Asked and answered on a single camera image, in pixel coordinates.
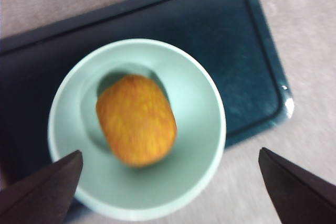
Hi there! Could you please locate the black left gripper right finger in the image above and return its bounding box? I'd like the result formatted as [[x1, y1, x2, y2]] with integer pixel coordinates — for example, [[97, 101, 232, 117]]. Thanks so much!
[[258, 147, 336, 224]]

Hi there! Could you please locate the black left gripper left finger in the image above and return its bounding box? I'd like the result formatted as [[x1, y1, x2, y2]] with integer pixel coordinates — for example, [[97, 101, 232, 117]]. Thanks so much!
[[0, 150, 84, 224]]

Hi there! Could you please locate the orange-yellow kiwi fruit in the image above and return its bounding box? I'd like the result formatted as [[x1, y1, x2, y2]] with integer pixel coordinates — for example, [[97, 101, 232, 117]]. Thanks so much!
[[96, 74, 178, 168]]

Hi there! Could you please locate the teal ceramic bowl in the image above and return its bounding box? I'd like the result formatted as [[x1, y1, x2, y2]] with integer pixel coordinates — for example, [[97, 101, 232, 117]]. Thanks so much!
[[47, 38, 227, 221]]

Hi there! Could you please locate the dark green rectangular tray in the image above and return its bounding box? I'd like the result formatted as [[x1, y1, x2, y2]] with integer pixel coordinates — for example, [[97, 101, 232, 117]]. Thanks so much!
[[0, 0, 295, 221]]

